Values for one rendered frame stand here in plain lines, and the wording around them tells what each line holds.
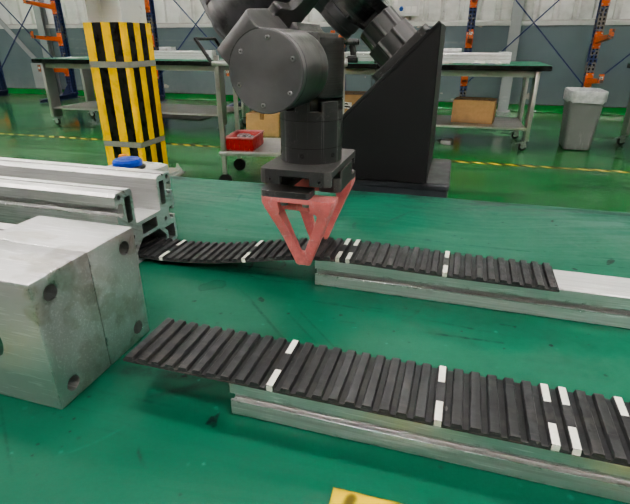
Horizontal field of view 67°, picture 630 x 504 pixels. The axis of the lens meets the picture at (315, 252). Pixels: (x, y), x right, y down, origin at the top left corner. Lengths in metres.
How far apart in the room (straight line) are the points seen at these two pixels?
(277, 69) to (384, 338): 0.22
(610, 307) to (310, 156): 0.29
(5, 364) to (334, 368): 0.22
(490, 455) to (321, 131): 0.28
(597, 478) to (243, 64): 0.33
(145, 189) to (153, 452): 0.34
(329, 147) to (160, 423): 0.26
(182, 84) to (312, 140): 8.80
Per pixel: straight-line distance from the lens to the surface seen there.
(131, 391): 0.37
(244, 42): 0.36
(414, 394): 0.31
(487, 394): 0.31
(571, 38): 8.06
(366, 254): 0.47
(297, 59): 0.35
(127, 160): 0.72
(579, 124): 5.35
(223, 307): 0.45
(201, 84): 9.03
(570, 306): 0.48
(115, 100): 3.78
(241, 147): 3.52
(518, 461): 0.31
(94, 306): 0.37
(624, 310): 0.49
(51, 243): 0.39
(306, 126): 0.43
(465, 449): 0.31
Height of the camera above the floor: 1.01
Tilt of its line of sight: 24 degrees down
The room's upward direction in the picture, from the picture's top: straight up
